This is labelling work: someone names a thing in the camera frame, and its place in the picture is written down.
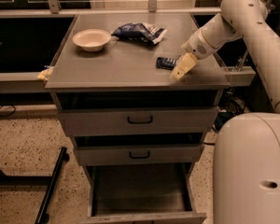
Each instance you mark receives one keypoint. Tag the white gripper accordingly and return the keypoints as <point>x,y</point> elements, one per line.
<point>198,46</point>

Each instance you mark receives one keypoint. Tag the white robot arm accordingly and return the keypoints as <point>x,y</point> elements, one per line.
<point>246,163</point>

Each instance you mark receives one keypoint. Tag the grey top drawer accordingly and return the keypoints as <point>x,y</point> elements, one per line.
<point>138,121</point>

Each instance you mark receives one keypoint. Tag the grey drawer cabinet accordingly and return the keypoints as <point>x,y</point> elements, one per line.
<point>124,76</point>

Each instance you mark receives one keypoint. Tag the grey middle drawer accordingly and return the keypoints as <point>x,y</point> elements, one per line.
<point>128,155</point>

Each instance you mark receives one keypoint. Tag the grey open bottom drawer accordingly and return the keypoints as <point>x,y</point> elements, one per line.
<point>142,194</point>

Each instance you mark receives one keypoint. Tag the blue white chip bag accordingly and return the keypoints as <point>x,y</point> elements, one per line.
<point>140,32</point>

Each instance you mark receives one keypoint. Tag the white bowl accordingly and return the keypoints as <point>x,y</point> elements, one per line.
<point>92,40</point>

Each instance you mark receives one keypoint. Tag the black floor stand frame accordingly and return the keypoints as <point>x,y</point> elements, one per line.
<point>48,181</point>

